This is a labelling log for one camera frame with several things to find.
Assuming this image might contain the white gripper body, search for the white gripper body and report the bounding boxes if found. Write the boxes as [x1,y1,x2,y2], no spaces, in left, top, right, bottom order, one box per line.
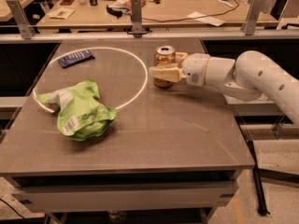
[181,53,210,87]

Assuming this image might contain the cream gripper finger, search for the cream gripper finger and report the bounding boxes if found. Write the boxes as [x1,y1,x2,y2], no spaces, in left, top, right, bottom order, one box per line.
[149,63,186,83]
[175,52,188,63]

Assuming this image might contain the orange soda can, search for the orange soda can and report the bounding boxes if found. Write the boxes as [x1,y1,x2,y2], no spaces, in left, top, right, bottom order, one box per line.
[154,45,176,89]

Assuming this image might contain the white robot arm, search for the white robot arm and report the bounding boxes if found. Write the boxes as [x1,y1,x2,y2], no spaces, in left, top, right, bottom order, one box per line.
[149,50,299,125]

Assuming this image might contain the green rice chip bag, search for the green rice chip bag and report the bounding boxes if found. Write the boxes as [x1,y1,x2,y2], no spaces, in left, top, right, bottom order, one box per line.
[36,78,117,141]

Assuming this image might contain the white paper sheet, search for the white paper sheet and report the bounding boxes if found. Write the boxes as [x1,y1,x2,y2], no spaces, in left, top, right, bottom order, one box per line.
[188,12,225,27]

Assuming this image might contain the black sunglasses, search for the black sunglasses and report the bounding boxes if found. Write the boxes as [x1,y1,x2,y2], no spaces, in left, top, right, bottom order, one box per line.
[106,6,122,19]

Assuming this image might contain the dark blue snack bar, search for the dark blue snack bar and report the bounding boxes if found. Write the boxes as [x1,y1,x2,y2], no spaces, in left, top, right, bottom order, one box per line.
[58,49,94,68]

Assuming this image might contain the white table drawer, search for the white table drawer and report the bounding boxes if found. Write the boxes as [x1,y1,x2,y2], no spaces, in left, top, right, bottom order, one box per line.
[13,181,238,213]

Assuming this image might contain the paper card on desk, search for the paper card on desk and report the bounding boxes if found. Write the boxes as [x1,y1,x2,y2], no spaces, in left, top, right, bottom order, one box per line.
[48,7,75,20]

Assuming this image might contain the black floor rod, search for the black floor rod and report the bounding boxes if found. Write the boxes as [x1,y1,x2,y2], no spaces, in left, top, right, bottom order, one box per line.
[247,140,270,216]

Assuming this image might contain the middle metal bracket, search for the middle metal bracket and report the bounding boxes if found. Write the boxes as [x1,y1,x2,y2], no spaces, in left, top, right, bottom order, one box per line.
[129,0,145,38]

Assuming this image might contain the metal bracket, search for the metal bracket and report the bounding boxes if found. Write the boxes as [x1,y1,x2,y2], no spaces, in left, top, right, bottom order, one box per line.
[129,0,145,38]
[7,0,36,39]
[241,0,264,35]

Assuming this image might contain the right metal bracket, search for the right metal bracket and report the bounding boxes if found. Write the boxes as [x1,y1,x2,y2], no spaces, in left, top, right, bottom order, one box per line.
[241,0,264,35]

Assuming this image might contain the black cable on desk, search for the black cable on desk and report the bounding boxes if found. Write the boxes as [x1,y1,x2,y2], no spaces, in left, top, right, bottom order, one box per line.
[142,0,241,23]

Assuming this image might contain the left metal bracket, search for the left metal bracket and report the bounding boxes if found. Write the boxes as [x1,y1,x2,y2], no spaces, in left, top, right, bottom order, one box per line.
[7,0,36,39]

